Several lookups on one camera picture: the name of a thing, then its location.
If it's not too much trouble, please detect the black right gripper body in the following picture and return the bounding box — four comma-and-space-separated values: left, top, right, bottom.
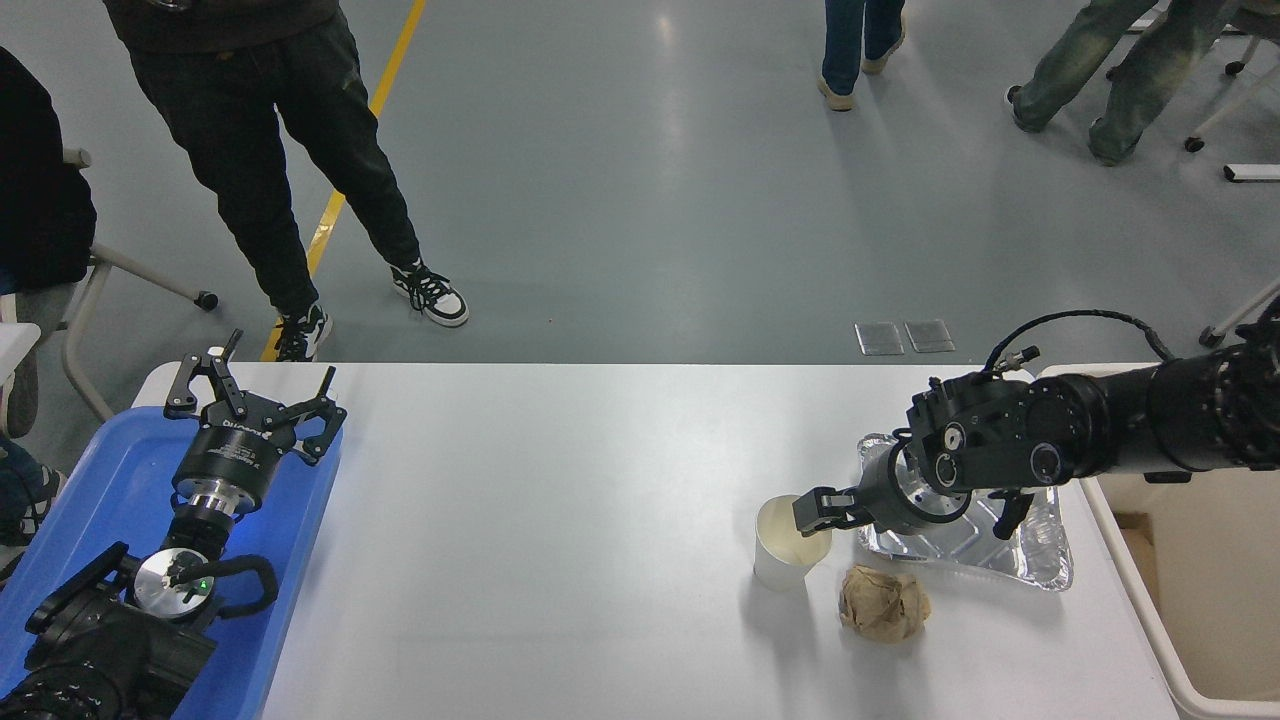
857, 440, 928, 537

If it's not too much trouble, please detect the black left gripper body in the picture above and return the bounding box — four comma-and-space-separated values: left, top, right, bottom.
173, 395, 301, 506

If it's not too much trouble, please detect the white paper cup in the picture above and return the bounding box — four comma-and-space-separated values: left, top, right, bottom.
754, 494, 833, 591

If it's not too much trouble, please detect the crumpled tan paper ball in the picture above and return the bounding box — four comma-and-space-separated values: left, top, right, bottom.
838, 563, 933, 644

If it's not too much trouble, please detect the blue plastic tray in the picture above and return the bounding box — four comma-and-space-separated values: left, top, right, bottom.
0, 405, 344, 720

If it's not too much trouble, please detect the grey wheeled chair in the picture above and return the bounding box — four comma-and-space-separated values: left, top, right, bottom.
60, 148, 219, 423

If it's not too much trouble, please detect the silver foil tray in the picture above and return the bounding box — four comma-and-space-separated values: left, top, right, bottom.
857, 433, 1074, 593

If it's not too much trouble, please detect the white board corner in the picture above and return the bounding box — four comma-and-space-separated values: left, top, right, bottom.
0, 322, 43, 375

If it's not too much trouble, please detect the standing person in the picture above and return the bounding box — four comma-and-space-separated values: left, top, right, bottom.
103, 0, 469, 363

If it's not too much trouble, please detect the seated person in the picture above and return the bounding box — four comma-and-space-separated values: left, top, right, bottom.
0, 45, 98, 586

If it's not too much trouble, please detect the large pale bin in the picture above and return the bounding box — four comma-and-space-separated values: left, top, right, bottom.
1037, 364, 1280, 720

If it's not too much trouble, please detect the chair leg with caster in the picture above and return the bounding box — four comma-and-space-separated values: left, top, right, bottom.
1200, 280, 1280, 349

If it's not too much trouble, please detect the walking person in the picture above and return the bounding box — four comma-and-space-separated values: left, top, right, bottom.
817, 0, 906, 111

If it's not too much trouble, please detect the white wheeled chair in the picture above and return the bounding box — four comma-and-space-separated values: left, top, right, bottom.
1185, 0, 1280, 154

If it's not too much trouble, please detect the striding person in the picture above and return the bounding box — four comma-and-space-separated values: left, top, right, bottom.
1005, 0, 1241, 167

